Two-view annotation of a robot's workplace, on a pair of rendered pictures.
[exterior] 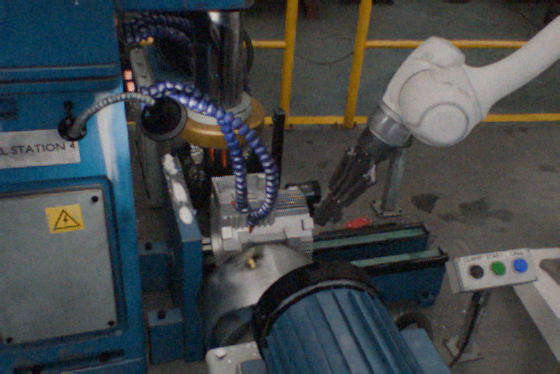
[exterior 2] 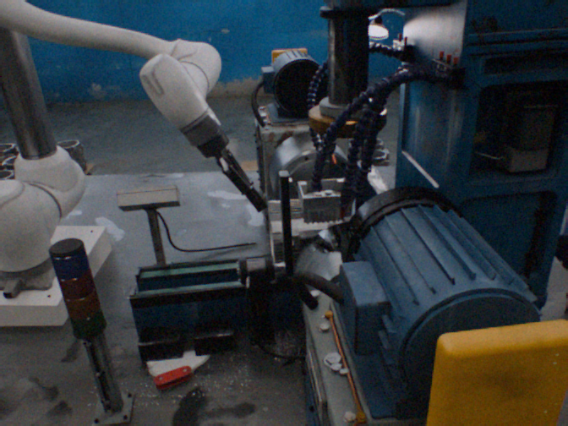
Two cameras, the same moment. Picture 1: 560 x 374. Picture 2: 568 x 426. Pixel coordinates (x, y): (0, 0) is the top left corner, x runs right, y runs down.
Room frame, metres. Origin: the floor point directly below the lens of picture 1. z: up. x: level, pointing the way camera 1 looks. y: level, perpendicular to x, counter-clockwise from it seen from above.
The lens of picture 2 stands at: (2.24, 0.24, 1.66)
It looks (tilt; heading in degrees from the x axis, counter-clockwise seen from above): 28 degrees down; 193
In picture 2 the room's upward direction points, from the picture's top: 3 degrees counter-clockwise
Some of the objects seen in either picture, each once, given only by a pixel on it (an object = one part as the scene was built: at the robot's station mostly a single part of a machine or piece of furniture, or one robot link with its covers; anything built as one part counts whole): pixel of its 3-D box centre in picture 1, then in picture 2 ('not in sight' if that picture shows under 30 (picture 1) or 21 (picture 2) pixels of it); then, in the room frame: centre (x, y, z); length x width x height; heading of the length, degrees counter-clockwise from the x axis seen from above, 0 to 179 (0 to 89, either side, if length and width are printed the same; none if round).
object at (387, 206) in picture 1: (399, 148); (92, 335); (1.57, -0.32, 1.01); 0.08 x 0.08 x 0.42; 19
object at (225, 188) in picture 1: (243, 201); (324, 200); (1.12, 0.08, 1.11); 0.12 x 0.11 x 0.07; 108
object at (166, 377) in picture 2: (357, 225); (173, 377); (1.47, -0.22, 0.81); 0.09 x 0.03 x 0.02; 127
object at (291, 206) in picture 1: (259, 233); (309, 235); (1.14, 0.04, 1.01); 0.20 x 0.19 x 0.19; 108
